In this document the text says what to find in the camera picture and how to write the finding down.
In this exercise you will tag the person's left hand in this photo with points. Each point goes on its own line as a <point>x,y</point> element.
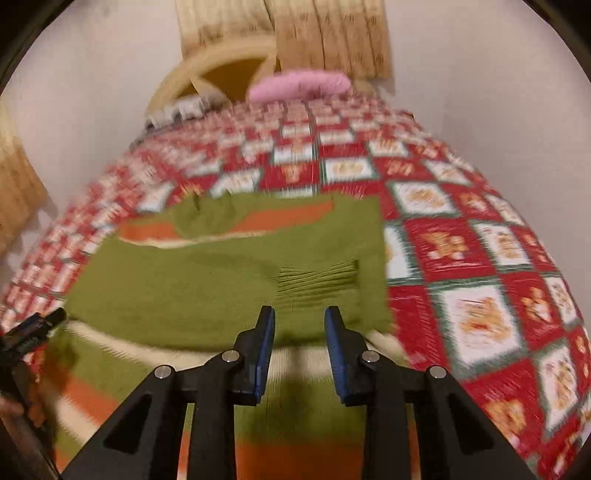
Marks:
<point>36,401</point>

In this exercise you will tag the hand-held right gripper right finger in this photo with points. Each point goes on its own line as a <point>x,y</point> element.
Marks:
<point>336,355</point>

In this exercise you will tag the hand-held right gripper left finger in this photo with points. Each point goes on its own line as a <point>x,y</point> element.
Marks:
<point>264,350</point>

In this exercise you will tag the pink pillow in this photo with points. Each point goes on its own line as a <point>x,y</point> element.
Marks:
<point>295,85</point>

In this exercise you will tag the tan patterned curtain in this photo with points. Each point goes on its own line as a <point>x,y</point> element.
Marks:
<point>16,194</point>
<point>341,37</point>

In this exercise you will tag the cream sheer curtain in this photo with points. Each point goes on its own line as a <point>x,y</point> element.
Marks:
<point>217,23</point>

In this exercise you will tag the cream wooden headboard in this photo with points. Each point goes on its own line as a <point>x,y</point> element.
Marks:
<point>184,74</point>

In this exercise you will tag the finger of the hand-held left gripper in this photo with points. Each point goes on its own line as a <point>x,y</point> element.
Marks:
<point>34,328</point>

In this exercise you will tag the green striped knit sweater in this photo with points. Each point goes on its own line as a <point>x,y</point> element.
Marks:
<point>207,286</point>

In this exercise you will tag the grey patterned pillow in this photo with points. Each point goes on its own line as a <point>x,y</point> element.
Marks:
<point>184,110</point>

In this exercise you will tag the red checked printed quilt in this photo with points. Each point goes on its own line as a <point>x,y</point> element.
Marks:
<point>485,323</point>

